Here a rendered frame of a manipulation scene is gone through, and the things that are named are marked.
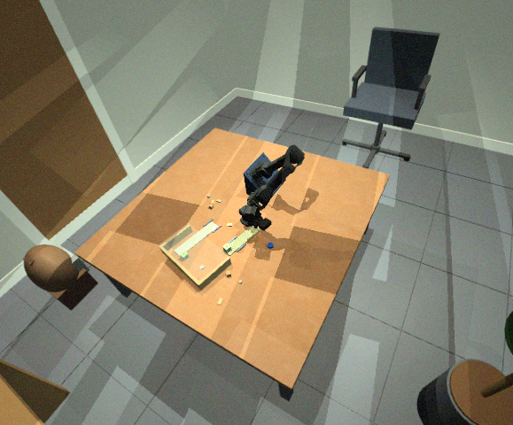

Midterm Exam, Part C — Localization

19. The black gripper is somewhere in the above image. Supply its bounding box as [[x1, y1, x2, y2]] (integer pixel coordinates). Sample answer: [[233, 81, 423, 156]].
[[238, 205, 272, 230]]

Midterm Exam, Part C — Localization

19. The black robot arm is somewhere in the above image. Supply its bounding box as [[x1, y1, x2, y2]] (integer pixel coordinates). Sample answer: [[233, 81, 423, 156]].
[[240, 144, 305, 227]]

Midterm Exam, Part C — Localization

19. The yellow strip with teal polka dots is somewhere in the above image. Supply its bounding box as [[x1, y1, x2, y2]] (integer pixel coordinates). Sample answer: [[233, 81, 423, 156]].
[[226, 226, 261, 255]]

